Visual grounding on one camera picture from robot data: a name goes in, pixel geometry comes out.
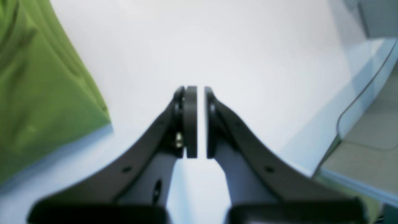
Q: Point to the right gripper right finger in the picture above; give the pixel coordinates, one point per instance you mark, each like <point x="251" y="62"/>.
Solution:
<point x="263" y="189"/>

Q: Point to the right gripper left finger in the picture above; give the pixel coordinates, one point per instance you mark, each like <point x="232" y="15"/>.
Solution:
<point x="134" y="188"/>

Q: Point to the green T-shirt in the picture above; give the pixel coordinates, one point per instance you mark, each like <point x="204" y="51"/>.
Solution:
<point x="47" y="96"/>

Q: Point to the white bin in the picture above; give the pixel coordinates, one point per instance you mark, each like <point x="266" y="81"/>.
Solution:
<point x="362" y="159"/>

